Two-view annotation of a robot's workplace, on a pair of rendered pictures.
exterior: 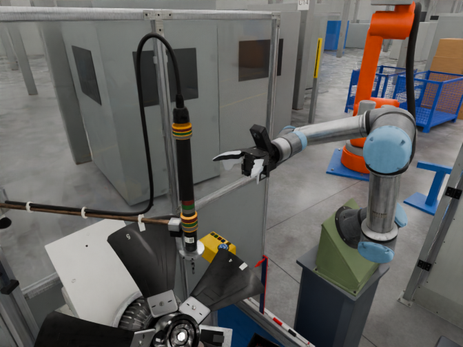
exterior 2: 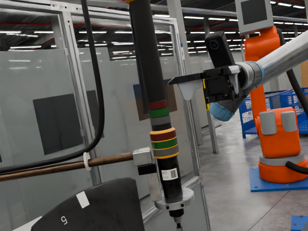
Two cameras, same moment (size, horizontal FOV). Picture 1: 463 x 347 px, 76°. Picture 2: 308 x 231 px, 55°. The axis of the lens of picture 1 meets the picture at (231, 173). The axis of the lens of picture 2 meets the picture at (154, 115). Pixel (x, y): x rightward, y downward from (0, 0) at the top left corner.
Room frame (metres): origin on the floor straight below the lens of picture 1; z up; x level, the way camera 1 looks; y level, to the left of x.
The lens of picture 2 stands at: (0.15, 0.18, 1.64)
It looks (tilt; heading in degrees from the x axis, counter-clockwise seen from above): 6 degrees down; 353
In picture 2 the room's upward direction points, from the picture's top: 10 degrees counter-clockwise
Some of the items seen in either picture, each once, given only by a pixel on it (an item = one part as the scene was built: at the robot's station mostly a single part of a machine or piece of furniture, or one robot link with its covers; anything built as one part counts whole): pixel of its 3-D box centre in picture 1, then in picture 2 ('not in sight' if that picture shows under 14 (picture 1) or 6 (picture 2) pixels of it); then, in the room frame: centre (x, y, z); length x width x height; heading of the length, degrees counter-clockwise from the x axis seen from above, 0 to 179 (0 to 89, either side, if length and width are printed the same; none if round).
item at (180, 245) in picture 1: (187, 237); (164, 175); (0.63, 0.12, 1.49); 0.09 x 0.07 x 0.10; 81
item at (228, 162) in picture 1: (227, 162); (185, 88); (0.82, 0.01, 1.63); 0.09 x 0.03 x 0.06; 100
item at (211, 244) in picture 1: (216, 251); not in sight; (1.10, 0.07, 1.02); 0.16 x 0.10 x 0.11; 46
